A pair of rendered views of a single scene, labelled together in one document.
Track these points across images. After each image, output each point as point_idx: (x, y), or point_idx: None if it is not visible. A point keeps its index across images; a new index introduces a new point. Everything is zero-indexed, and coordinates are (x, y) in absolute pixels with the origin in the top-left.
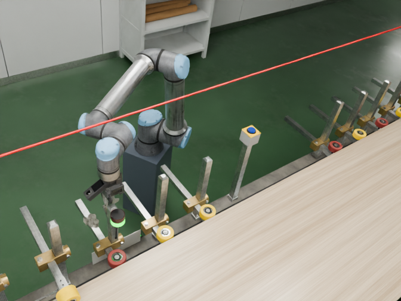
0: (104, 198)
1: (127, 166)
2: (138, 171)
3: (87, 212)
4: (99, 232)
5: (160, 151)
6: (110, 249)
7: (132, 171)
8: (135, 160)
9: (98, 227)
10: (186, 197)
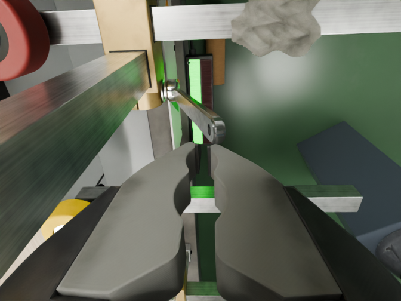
0: (228, 205)
1: (400, 182)
2: (375, 192)
3: (337, 25)
4: (197, 27)
5: (376, 256)
6: (91, 34)
7: (383, 182)
8: (400, 209)
9: (223, 37)
10: (195, 292)
